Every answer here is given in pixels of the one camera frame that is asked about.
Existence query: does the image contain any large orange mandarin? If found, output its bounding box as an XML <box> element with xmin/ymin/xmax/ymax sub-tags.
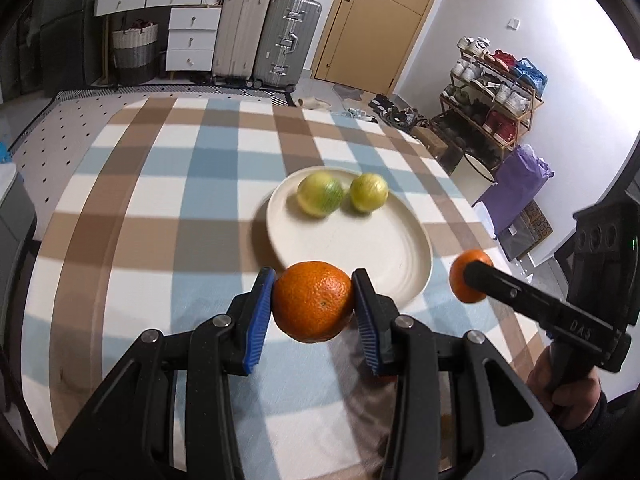
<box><xmin>272</xmin><ymin>261</ymin><xmax>354</xmax><ymax>344</ymax></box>

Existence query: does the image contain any small orange mandarin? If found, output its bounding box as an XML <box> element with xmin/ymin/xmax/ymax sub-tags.
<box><xmin>449</xmin><ymin>248</ymin><xmax>494</xmax><ymax>304</ymax></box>

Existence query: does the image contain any yellow-green guava fruit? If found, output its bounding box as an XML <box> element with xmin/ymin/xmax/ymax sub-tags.
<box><xmin>349</xmin><ymin>172</ymin><xmax>390</xmax><ymax>214</ymax></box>

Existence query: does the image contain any green-yellow lime fruit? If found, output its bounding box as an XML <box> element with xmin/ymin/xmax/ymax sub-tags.
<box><xmin>296</xmin><ymin>171</ymin><xmax>345</xmax><ymax>218</ymax></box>

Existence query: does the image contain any person's right hand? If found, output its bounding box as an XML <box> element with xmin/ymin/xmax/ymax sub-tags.
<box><xmin>526</xmin><ymin>347</ymin><xmax>602</xmax><ymax>430</ymax></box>

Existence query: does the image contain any cream round plate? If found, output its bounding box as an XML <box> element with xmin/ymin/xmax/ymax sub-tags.
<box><xmin>266</xmin><ymin>166</ymin><xmax>433</xmax><ymax>309</ymax></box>

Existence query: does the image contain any plaid checkered tablecloth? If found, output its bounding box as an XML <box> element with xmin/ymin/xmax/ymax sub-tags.
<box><xmin>19</xmin><ymin>95</ymin><xmax>547</xmax><ymax>480</ymax></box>

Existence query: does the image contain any purple bag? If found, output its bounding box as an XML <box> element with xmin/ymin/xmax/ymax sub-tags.
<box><xmin>478</xmin><ymin>144</ymin><xmax>554</xmax><ymax>235</ymax></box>

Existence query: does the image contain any wooden shoe rack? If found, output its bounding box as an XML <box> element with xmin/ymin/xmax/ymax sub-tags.
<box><xmin>434</xmin><ymin>36</ymin><xmax>548</xmax><ymax>172</ymax></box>

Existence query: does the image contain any woven laundry basket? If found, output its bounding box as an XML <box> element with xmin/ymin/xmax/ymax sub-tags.
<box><xmin>112</xmin><ymin>20</ymin><xmax>158</xmax><ymax>86</ymax></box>

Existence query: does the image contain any white drawer desk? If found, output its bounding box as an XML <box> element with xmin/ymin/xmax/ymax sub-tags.
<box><xmin>94</xmin><ymin>0</ymin><xmax>221</xmax><ymax>74</ymax></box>

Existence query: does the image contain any silver hard suitcase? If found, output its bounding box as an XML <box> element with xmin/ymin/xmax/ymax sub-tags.
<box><xmin>253</xmin><ymin>0</ymin><xmax>322</xmax><ymax>92</ymax></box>

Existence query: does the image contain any wooden yellow door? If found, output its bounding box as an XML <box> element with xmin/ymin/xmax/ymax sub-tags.
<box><xmin>312</xmin><ymin>0</ymin><xmax>434</xmax><ymax>94</ymax></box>

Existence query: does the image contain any beige hard suitcase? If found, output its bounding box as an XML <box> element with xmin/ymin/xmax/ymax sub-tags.
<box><xmin>213</xmin><ymin>0</ymin><xmax>270</xmax><ymax>80</ymax></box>

